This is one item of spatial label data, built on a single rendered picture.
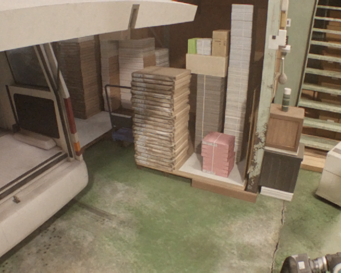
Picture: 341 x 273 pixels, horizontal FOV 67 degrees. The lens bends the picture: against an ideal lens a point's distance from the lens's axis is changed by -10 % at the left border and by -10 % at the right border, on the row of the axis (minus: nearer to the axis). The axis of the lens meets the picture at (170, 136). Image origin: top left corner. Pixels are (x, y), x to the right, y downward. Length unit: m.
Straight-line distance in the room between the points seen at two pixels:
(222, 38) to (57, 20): 2.37
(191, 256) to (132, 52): 3.22
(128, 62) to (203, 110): 1.85
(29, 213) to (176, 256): 1.13
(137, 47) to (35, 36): 3.82
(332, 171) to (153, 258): 1.82
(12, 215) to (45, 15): 1.57
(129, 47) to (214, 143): 2.34
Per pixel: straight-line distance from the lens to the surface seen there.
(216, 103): 3.06
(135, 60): 4.50
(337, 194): 3.00
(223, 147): 2.82
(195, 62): 3.05
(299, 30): 3.26
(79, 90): 4.40
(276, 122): 2.62
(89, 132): 4.03
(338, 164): 2.87
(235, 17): 2.87
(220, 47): 2.95
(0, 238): 2.05
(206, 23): 6.96
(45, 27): 0.70
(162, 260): 2.25
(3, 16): 0.63
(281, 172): 2.82
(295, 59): 3.29
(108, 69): 4.56
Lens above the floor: 1.72
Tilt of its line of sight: 25 degrees down
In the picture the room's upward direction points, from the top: straight up
